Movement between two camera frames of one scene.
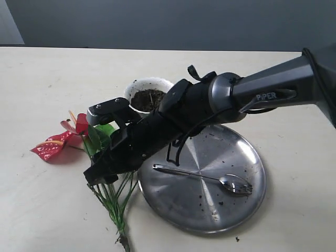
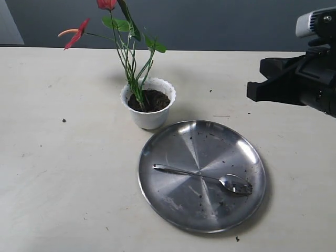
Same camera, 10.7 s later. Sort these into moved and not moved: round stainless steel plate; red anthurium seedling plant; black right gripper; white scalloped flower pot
Moved: red anthurium seedling plant; black right gripper
Not moved: white scalloped flower pot; round stainless steel plate
